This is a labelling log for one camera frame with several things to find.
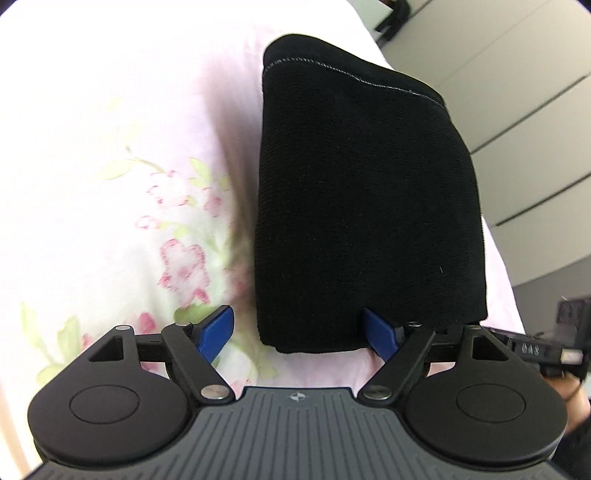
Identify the person's right hand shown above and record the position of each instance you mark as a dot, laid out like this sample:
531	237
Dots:
577	406

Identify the black pants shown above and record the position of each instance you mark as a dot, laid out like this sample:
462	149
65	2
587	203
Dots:
364	207

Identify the pink floral bedsheet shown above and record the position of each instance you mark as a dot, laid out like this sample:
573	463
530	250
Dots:
115	161

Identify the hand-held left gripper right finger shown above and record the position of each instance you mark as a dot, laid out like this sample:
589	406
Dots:
379	336

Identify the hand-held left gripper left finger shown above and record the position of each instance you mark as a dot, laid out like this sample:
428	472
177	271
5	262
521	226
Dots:
214	333

